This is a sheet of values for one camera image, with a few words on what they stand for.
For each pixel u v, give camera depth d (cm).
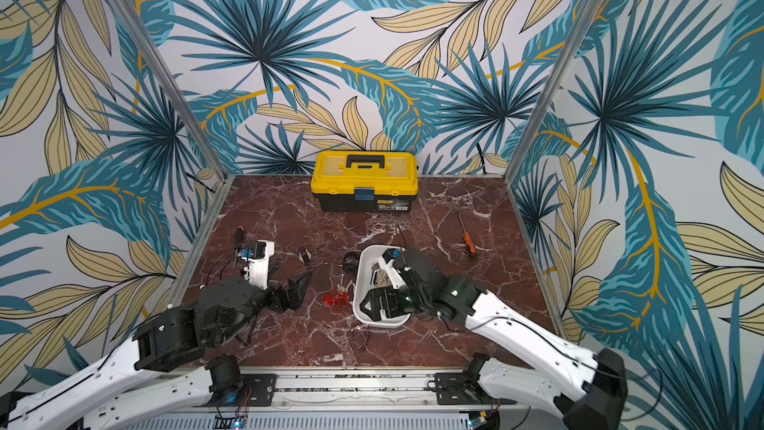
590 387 39
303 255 93
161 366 44
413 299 59
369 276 92
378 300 63
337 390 75
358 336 82
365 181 98
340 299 86
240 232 100
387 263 66
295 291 58
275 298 57
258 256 54
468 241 100
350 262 96
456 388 73
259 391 73
